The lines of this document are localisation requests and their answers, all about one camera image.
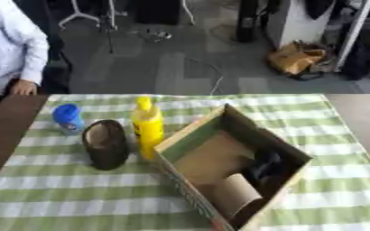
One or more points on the yellow plastic bottle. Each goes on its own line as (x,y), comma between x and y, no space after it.
(148,129)

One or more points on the black backpack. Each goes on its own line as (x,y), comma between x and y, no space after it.
(364,57)

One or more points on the black object in box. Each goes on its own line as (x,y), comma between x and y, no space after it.
(264,170)

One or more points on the blue capped container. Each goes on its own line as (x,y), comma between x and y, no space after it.
(67,118)

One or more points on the white pole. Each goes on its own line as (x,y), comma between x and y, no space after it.
(354,33)

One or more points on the person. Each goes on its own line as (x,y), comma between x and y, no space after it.
(6,45)

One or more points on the tan cardboard box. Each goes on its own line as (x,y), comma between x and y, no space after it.
(217,156)

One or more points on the tan paper bag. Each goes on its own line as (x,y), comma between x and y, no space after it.
(295,59)

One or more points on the brown cardboard tube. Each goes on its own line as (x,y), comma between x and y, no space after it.
(234,192)

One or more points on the white chair base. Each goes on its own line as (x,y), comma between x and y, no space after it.
(80,13)

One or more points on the black tripod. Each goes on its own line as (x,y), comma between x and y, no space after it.
(108,24)

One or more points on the white cabinet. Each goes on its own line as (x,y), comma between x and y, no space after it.
(297,21)

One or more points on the person's hand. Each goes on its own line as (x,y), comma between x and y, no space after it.
(23,88)

